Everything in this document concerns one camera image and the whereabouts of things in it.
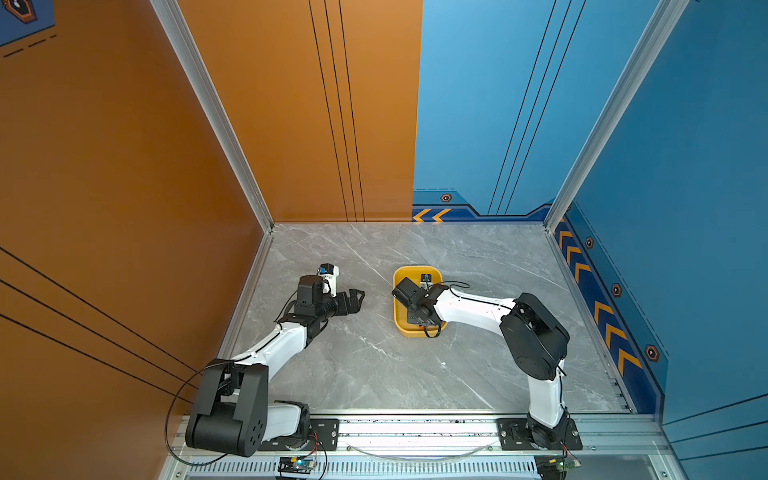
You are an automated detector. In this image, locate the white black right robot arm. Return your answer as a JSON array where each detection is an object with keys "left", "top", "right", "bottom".
[{"left": 392, "top": 278, "right": 571, "bottom": 450}]

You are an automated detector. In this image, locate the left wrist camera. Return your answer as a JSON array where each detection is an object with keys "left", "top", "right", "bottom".
[{"left": 317, "top": 263, "right": 340, "bottom": 297}]

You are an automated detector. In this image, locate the circuit board right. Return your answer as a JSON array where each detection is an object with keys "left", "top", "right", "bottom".
[{"left": 534, "top": 456, "right": 582, "bottom": 480}]

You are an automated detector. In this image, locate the yellow plastic bin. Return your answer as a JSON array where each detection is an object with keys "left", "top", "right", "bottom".
[{"left": 392, "top": 265, "right": 448, "bottom": 338}]

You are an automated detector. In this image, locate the aluminium corner post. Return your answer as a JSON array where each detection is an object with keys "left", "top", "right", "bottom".
[
  {"left": 543, "top": 0, "right": 689, "bottom": 234},
  {"left": 150, "top": 0, "right": 275, "bottom": 234}
]

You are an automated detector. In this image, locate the aluminium corner post left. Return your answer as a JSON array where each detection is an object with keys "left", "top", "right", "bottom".
[{"left": 150, "top": 0, "right": 275, "bottom": 234}]

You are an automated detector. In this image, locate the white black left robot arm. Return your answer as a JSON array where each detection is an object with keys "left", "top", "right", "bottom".
[{"left": 185, "top": 268, "right": 365, "bottom": 457}]

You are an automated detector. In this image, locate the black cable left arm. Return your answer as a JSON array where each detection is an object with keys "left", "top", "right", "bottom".
[{"left": 164, "top": 359, "right": 241, "bottom": 469}]

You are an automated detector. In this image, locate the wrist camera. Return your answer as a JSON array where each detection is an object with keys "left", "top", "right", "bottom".
[
  {"left": 420, "top": 273, "right": 433, "bottom": 290},
  {"left": 317, "top": 263, "right": 340, "bottom": 297}
]

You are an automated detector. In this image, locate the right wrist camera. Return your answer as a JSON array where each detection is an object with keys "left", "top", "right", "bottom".
[{"left": 420, "top": 273, "right": 433, "bottom": 290}]

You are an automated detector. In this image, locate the aluminium corner post right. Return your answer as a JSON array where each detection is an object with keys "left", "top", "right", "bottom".
[{"left": 543, "top": 0, "right": 689, "bottom": 234}]

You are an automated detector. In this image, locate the green circuit board left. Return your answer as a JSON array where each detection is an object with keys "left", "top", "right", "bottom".
[{"left": 277, "top": 457, "right": 317, "bottom": 479}]

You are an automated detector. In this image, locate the aluminium front rail frame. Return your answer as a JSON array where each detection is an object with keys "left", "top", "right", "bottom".
[{"left": 160, "top": 410, "right": 686, "bottom": 479}]

